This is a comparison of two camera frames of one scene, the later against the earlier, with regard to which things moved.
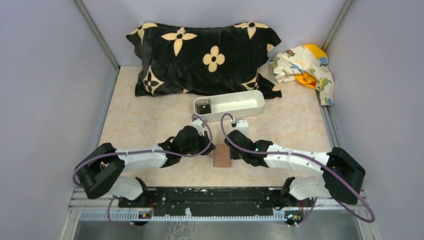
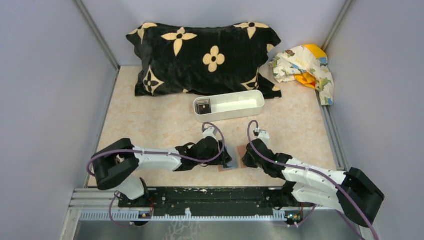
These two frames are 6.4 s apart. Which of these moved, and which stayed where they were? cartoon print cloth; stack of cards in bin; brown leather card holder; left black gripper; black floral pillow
Moved: left black gripper; brown leather card holder
Stayed: black floral pillow; stack of cards in bin; cartoon print cloth
